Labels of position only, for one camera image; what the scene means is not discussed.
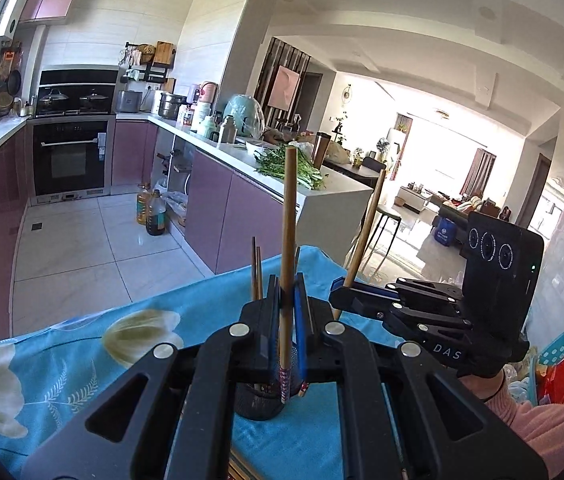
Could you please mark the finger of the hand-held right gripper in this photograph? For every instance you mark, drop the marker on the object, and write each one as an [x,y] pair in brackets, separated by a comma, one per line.
[427,287]
[357,302]

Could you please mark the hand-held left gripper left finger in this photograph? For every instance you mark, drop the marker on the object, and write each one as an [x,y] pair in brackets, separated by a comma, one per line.
[267,330]

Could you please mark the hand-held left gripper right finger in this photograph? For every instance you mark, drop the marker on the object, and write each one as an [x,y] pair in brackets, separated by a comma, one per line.
[302,330]

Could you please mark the wooden chopstick patterned end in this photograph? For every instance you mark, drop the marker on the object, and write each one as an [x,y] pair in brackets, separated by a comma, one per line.
[289,210]
[364,230]

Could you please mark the black mesh holder cup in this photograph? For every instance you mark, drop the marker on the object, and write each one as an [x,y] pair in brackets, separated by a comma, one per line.
[257,405]

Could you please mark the person's right forearm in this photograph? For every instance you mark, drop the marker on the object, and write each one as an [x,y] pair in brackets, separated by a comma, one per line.
[552,420]

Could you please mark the black bar stool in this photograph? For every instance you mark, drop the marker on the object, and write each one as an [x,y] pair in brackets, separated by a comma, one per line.
[387,212]

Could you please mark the brown curtain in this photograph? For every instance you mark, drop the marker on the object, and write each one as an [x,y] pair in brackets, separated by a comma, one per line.
[478,175]

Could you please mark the brown tumbler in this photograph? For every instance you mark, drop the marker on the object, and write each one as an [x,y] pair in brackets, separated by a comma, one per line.
[322,150]

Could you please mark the dark oil bottle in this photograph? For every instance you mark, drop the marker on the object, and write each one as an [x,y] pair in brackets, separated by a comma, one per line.
[156,215]

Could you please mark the bunch of green vegetables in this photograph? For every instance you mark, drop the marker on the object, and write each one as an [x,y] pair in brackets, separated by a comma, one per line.
[274,165]

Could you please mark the yellow oil bottle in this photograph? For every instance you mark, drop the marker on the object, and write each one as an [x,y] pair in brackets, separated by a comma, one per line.
[143,207]

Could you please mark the blue floral tablecloth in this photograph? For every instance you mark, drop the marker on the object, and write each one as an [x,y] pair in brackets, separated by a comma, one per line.
[87,385]

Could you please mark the steel thermos flask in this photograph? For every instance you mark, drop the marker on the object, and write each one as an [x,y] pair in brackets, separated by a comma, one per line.
[228,130]

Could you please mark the mint green appliance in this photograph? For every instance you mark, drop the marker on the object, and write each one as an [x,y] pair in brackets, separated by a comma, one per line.
[242,115]

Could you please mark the pink electric kettle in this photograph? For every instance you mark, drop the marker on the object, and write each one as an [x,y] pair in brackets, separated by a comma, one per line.
[208,94]

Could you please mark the steel stock pot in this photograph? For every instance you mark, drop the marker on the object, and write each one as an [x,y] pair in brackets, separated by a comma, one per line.
[172,106]

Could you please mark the wooden slat partition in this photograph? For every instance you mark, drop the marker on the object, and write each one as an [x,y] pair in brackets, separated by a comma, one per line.
[264,75]

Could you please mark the black integrated stove oven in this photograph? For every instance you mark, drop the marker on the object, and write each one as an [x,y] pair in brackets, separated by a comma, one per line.
[72,155]

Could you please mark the silver box appliance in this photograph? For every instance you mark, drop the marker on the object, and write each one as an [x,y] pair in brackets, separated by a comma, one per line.
[128,101]

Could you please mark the black lidded cooking pot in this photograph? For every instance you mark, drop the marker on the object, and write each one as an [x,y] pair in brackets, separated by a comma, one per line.
[94,101]
[53,101]

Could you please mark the wooden cutting board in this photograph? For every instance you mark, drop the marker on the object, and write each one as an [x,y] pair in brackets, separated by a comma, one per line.
[163,54]

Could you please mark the hanging frying pan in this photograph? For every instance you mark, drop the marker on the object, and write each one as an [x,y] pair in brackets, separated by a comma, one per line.
[14,82]

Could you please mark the white water heater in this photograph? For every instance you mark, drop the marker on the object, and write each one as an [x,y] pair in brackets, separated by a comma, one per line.
[12,7]

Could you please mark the wall clock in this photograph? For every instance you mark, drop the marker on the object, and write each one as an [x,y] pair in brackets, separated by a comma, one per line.
[347,97]

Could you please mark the pink wall picture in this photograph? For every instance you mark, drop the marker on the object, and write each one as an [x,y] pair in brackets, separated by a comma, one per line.
[283,87]

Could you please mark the black wall rack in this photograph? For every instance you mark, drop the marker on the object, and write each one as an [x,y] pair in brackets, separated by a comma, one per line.
[154,75]

